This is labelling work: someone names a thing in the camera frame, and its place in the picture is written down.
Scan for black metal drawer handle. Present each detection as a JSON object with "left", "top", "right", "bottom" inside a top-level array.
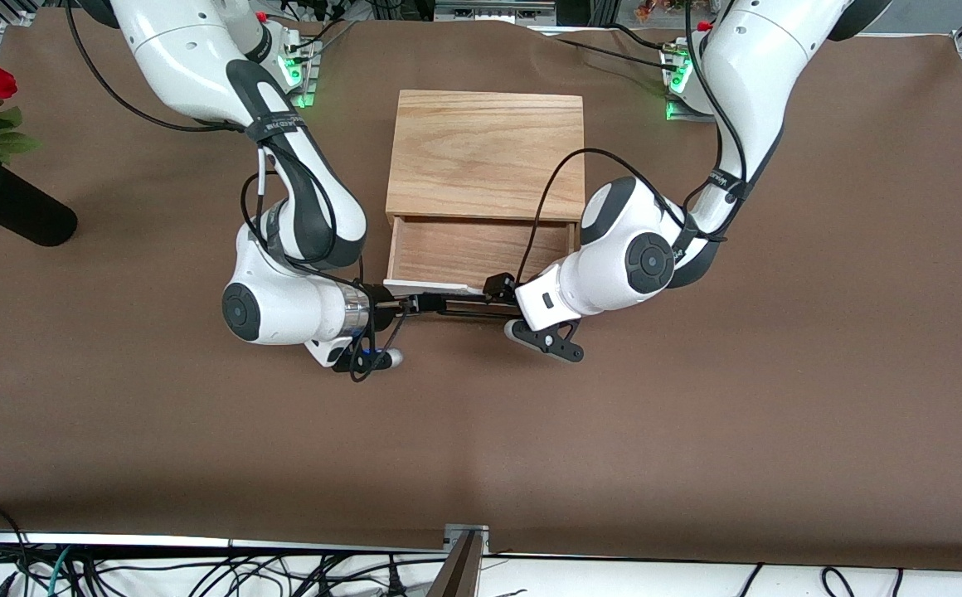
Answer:
[{"left": 406, "top": 294, "right": 525, "bottom": 322}]

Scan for wooden drawer with white face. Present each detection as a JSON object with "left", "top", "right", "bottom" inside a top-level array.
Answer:
[{"left": 382, "top": 216, "right": 576, "bottom": 298}]

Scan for brown table cover sheet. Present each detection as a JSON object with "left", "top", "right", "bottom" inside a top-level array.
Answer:
[{"left": 0, "top": 8, "right": 962, "bottom": 573}]

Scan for light wooden cabinet box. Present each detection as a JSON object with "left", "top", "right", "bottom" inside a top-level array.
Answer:
[{"left": 386, "top": 90, "right": 588, "bottom": 243}]

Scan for grey metal box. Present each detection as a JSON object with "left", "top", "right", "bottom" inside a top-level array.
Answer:
[{"left": 434, "top": 0, "right": 558, "bottom": 24}]

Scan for black cylindrical vase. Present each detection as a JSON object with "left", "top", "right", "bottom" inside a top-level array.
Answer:
[{"left": 0, "top": 162, "right": 80, "bottom": 248}]

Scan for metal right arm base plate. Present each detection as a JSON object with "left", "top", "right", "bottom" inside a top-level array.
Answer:
[{"left": 280, "top": 37, "right": 318, "bottom": 109}]

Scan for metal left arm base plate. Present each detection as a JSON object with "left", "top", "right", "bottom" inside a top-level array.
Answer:
[{"left": 665, "top": 46, "right": 718, "bottom": 124}]

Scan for black cable on cover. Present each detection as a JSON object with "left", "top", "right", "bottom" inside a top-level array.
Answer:
[
  {"left": 610, "top": 22, "right": 683, "bottom": 52},
  {"left": 531, "top": 27, "right": 674, "bottom": 66}
]

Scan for black base plug cable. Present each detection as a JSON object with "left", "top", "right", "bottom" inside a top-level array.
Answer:
[{"left": 294, "top": 15, "right": 359, "bottom": 54}]

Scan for black floor cable tangle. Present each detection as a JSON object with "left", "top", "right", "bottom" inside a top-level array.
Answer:
[{"left": 0, "top": 549, "right": 449, "bottom": 597}]

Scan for aluminium table edge rail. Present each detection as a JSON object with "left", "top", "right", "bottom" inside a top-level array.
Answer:
[{"left": 0, "top": 531, "right": 449, "bottom": 553}]

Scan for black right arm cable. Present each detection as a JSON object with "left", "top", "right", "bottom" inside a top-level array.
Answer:
[{"left": 65, "top": 0, "right": 409, "bottom": 384}]

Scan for teal floor cable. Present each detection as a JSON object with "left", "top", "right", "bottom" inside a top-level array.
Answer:
[{"left": 44, "top": 547, "right": 74, "bottom": 597}]

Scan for aluminium frame profile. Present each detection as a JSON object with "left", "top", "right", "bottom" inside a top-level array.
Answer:
[{"left": 0, "top": 0, "right": 44, "bottom": 27}]

